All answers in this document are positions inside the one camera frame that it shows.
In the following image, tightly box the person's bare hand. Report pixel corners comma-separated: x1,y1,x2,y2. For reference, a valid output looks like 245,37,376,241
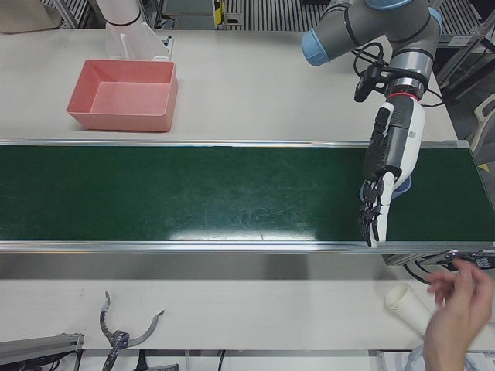
423,259,495,351

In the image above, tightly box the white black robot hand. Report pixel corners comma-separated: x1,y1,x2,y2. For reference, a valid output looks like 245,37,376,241
357,97,427,248

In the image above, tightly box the blue plastic cup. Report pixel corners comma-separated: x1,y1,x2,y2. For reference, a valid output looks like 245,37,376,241
359,175,413,201

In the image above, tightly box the person's bare forearm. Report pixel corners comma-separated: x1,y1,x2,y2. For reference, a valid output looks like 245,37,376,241
422,339,466,371

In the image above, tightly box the white paper cup stack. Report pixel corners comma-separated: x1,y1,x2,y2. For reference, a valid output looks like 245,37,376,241
383,282,437,338

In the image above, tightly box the pink plastic box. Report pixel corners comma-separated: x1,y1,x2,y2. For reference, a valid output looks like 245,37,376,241
66,58,179,134

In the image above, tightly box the white plastic chair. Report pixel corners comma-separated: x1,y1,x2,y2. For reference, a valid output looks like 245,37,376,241
469,95,495,152

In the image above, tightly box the green conveyor belt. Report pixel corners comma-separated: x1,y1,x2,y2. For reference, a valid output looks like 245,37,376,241
0,138,495,272

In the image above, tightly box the metal claw tool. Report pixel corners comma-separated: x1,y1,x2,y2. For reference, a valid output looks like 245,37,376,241
97,291,166,371

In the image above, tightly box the aluminium profile bar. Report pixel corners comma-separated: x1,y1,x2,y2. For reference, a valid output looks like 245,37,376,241
0,332,86,371

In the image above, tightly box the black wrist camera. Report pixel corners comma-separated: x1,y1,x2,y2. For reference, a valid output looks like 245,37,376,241
353,63,388,104

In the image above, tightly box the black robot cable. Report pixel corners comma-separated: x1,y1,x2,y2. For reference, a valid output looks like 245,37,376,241
351,41,446,109

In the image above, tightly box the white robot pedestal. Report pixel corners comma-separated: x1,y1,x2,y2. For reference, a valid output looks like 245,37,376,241
94,0,174,63

